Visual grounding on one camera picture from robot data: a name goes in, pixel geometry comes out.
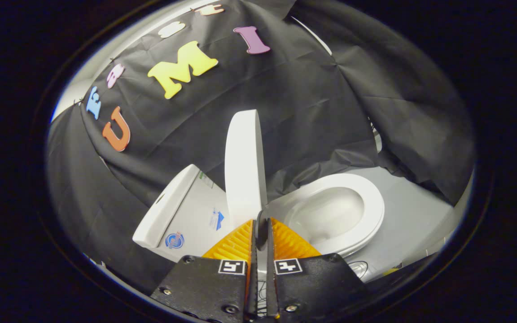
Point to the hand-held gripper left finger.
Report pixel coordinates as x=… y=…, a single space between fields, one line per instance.
x=204 y=287

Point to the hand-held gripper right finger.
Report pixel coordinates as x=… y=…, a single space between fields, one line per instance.
x=317 y=282

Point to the black lid grip tab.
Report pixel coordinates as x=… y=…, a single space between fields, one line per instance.
x=263 y=229

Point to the white ceramic toilet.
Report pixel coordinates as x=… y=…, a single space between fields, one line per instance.
x=195 y=215

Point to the white toilet tank lid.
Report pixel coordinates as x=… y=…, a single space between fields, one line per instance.
x=168 y=206

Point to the yellow scrap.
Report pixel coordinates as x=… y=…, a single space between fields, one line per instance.
x=391 y=271

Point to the black backdrop cloth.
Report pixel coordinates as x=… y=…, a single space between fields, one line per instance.
x=308 y=112

